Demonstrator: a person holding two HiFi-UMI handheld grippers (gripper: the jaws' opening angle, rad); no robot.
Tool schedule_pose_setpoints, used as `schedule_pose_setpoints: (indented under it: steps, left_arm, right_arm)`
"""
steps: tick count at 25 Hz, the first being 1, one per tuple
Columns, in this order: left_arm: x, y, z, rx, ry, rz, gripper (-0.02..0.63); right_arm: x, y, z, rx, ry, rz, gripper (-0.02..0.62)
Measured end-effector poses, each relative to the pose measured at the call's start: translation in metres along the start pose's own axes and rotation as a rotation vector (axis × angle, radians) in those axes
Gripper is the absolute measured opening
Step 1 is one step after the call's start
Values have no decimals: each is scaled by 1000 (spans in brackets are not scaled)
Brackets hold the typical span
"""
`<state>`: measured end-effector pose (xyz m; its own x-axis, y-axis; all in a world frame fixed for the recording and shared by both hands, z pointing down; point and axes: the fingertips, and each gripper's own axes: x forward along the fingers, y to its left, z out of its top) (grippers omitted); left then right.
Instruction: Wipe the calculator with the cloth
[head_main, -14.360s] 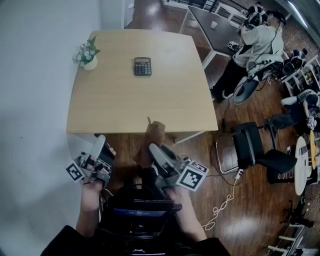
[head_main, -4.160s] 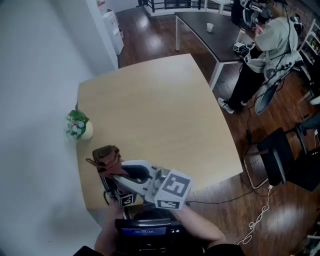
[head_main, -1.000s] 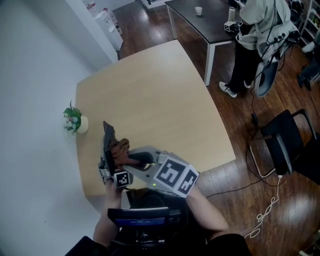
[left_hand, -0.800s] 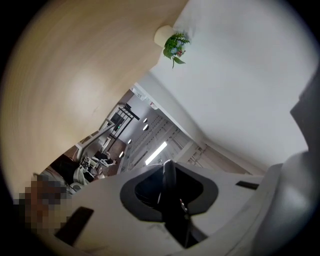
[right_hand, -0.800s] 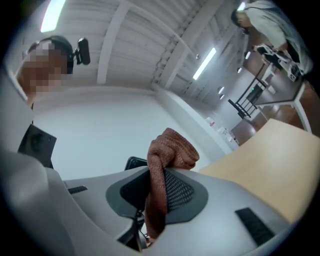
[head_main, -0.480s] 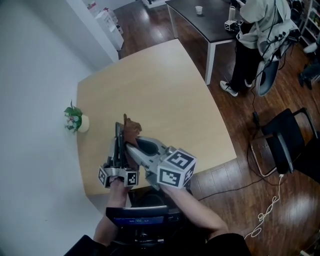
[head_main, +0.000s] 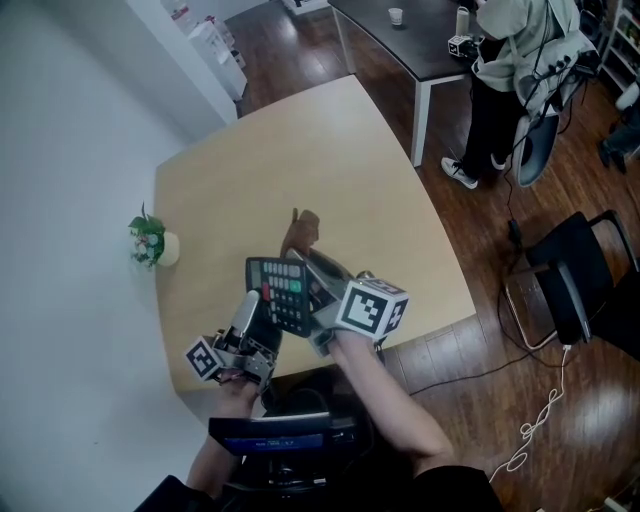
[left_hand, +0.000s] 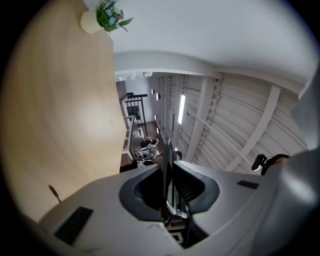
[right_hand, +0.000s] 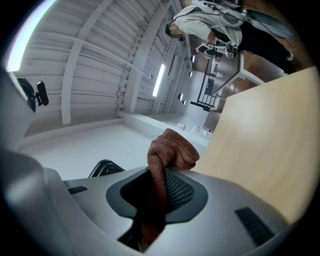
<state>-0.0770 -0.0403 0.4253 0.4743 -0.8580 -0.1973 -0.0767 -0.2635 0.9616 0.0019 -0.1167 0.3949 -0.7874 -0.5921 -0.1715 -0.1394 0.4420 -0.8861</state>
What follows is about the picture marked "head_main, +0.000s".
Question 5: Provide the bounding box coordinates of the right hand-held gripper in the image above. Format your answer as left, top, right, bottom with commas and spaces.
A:
285, 248, 410, 358

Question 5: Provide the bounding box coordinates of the person's right forearm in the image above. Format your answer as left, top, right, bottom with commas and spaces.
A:
329, 329, 456, 481

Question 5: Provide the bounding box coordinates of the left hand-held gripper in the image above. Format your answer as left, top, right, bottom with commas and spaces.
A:
184, 290, 284, 395

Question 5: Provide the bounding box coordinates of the dark table with white legs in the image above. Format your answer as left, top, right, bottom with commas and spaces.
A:
327, 0, 489, 169

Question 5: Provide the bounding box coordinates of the brown knitted cloth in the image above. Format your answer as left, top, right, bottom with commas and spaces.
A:
278, 207, 322, 262

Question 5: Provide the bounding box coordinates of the grey shell chair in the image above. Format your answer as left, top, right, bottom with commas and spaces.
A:
512, 107, 561, 189

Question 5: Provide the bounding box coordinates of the white power cable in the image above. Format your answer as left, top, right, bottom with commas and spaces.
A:
487, 344, 574, 484

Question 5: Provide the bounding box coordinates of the black chest-mounted screen device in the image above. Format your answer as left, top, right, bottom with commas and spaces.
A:
207, 412, 359, 489

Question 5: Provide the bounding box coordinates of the black calculator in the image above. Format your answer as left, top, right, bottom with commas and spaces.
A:
244, 256, 314, 339

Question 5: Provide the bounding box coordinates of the white floor cabinet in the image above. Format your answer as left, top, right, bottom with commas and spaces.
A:
187, 14, 249, 104

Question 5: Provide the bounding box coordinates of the person with headset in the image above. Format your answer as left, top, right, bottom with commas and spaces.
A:
132, 462, 506, 512

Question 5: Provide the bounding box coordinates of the black chair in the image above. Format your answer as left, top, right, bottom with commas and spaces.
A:
502, 209, 640, 361

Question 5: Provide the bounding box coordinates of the flower plant in cream pot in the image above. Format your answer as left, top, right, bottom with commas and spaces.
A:
127, 202, 180, 274

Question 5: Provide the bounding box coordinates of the person's left forearm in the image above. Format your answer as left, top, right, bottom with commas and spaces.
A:
185, 382, 261, 501

